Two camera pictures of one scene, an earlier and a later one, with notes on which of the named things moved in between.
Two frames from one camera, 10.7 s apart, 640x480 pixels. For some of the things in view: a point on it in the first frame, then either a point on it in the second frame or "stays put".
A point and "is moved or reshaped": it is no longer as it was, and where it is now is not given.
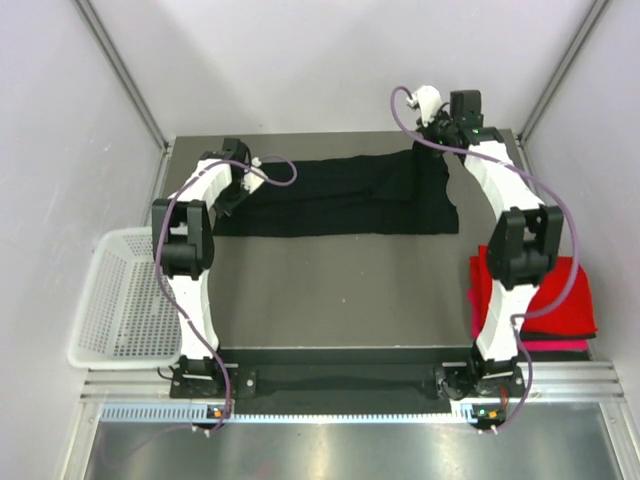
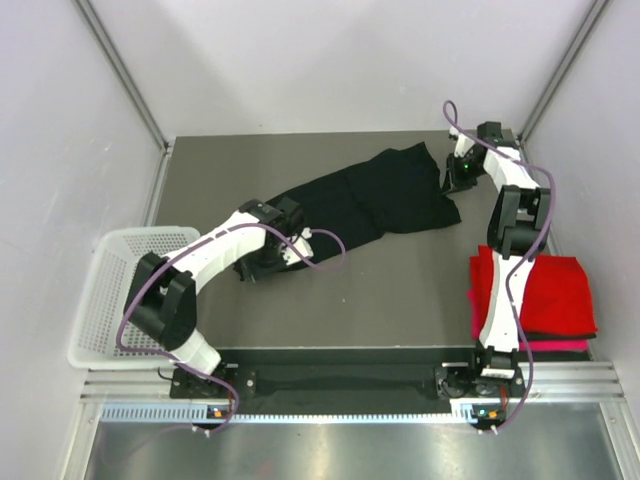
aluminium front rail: (545, 382) stays put
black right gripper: (426, 131) to (452, 182)
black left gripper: (221, 206) to (249, 270)
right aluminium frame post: (563, 69) stays put
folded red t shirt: (575, 315) stays put
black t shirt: (382, 193) is moved or reshaped
